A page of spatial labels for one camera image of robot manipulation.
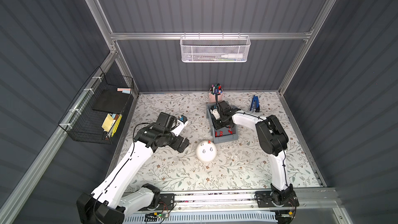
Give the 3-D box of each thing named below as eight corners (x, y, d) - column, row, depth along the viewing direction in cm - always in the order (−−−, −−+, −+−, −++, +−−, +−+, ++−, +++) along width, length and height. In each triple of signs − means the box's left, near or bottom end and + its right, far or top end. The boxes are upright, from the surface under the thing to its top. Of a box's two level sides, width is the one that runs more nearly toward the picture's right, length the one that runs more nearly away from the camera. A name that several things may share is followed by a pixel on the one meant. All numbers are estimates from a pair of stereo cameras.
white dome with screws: (196, 163, 87) (195, 155, 78) (197, 149, 93) (196, 140, 84) (215, 163, 87) (217, 155, 78) (214, 149, 93) (216, 140, 84)
